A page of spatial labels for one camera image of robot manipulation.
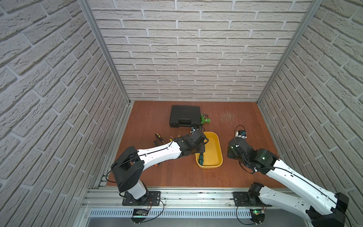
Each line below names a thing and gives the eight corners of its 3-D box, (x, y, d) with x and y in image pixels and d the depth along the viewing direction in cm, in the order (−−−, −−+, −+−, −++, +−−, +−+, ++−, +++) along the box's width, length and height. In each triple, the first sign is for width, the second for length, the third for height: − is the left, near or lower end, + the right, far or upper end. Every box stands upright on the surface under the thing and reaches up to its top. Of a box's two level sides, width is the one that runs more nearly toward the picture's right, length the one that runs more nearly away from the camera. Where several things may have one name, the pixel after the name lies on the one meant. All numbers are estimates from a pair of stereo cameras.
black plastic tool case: (170, 128, 104) (169, 123, 99) (171, 110, 116) (171, 105, 111) (200, 128, 104) (201, 123, 99) (199, 110, 116) (199, 105, 111)
